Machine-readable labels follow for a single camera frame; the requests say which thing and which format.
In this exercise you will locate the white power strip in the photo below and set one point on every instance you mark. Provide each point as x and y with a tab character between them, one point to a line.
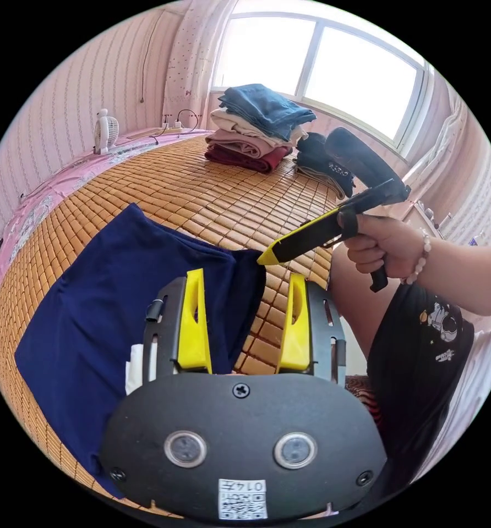
172	128

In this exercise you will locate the pile of clothes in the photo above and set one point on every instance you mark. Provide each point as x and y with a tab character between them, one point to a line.
253	123

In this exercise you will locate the pink dotted curtain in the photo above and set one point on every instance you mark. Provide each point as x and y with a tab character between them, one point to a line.
187	62

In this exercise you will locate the small white fan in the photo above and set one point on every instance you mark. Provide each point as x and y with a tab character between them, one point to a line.
104	131

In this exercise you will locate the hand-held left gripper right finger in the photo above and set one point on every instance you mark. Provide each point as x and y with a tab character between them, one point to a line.
294	338

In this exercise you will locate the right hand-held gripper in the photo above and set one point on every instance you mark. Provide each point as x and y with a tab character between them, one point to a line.
320	235

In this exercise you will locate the person's right forearm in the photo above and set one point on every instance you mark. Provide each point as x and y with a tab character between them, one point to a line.
464	276

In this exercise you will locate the person's body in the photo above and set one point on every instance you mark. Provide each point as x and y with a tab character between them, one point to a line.
414	354

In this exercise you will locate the blue short sleeve shirt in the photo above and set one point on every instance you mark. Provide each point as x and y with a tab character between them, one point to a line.
92	297

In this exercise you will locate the window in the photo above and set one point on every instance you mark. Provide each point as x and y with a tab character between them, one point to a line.
344	70

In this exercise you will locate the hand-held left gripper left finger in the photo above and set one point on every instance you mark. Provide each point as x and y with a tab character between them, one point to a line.
194	330

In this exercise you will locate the person's right hand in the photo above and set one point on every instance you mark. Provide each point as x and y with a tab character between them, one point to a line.
388	247

